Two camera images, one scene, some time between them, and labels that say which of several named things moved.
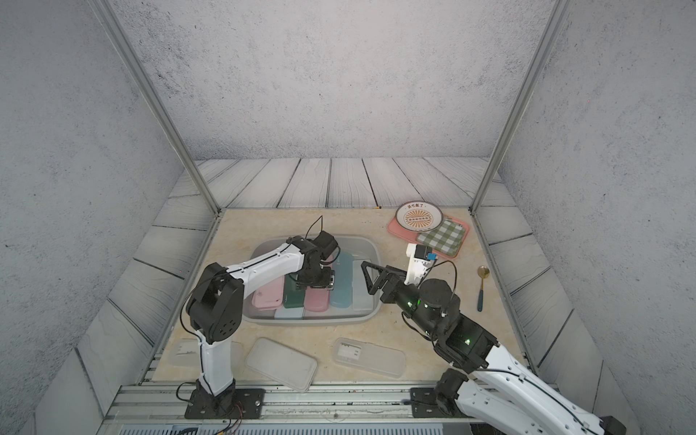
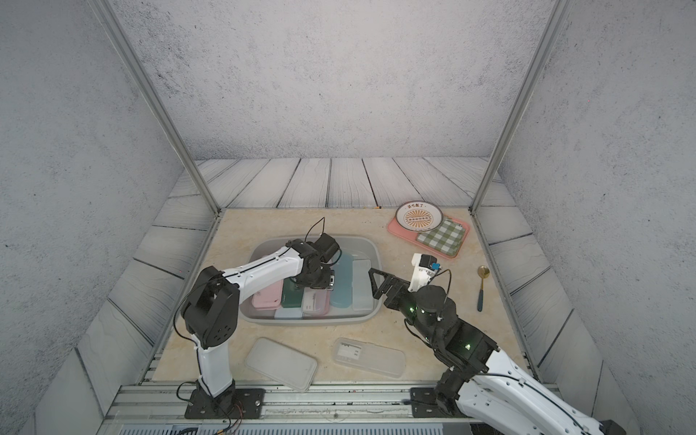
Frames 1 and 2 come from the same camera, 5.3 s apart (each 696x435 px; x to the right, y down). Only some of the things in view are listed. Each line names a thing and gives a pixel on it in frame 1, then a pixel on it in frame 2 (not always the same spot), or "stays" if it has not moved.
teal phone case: (342, 294) stays
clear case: (187, 353) to (315, 302)
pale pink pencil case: (270, 296) stays
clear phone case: (281, 364) stays
